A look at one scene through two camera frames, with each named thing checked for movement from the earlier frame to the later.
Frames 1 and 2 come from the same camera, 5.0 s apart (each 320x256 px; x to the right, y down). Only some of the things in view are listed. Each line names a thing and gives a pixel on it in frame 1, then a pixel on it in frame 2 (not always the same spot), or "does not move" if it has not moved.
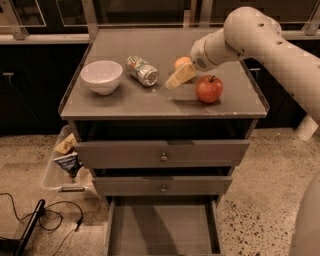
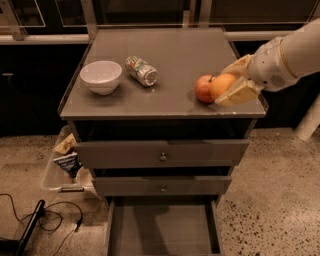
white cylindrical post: x=307 y=128 does not move
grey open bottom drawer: x=164 y=225 does not move
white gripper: x=198 y=55 → x=269 y=66
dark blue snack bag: x=71 y=163 does not move
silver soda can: x=142 y=71 does not move
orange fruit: x=181 y=61 → x=221 y=84
